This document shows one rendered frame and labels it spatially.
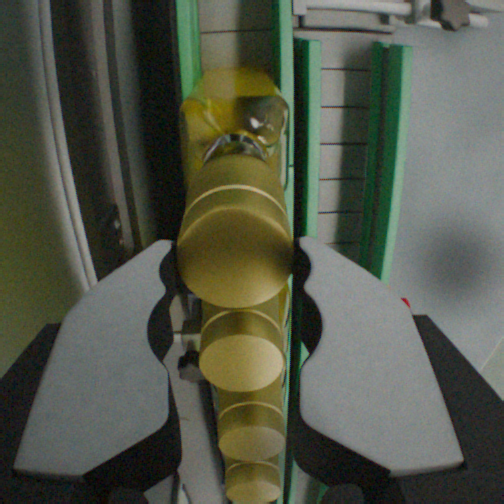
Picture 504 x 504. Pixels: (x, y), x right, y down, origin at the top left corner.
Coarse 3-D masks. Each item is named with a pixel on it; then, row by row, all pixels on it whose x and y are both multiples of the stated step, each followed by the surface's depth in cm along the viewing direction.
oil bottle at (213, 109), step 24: (216, 72) 31; (240, 72) 31; (264, 72) 31; (192, 96) 20; (216, 96) 20; (240, 96) 20; (264, 96) 20; (192, 120) 19; (216, 120) 18; (240, 120) 18; (264, 120) 18; (288, 120) 19; (192, 144) 19; (264, 144) 19; (288, 144) 20; (192, 168) 19; (288, 168) 21
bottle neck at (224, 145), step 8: (224, 136) 18; (232, 136) 18; (240, 136) 18; (216, 144) 18; (224, 144) 17; (232, 144) 17; (240, 144) 17; (248, 144) 17; (256, 144) 18; (208, 152) 18; (216, 152) 16; (224, 152) 16; (232, 152) 16; (240, 152) 16; (248, 152) 16; (256, 152) 17; (264, 152) 18; (208, 160) 16; (264, 160) 17
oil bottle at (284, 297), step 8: (288, 288) 26; (280, 296) 25; (288, 296) 26; (280, 304) 25; (288, 304) 25; (280, 312) 25; (288, 312) 25; (280, 320) 25; (288, 320) 25; (280, 328) 25; (288, 328) 26; (288, 336) 26; (288, 344) 27
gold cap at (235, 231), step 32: (224, 160) 14; (256, 160) 14; (192, 192) 13; (224, 192) 12; (256, 192) 12; (192, 224) 11; (224, 224) 11; (256, 224) 11; (288, 224) 12; (192, 256) 11; (224, 256) 11; (256, 256) 11; (288, 256) 11; (192, 288) 12; (224, 288) 12; (256, 288) 12
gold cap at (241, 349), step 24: (216, 312) 17; (240, 312) 16; (264, 312) 17; (216, 336) 15; (240, 336) 15; (264, 336) 15; (216, 360) 16; (240, 360) 16; (264, 360) 16; (216, 384) 16; (240, 384) 16; (264, 384) 16
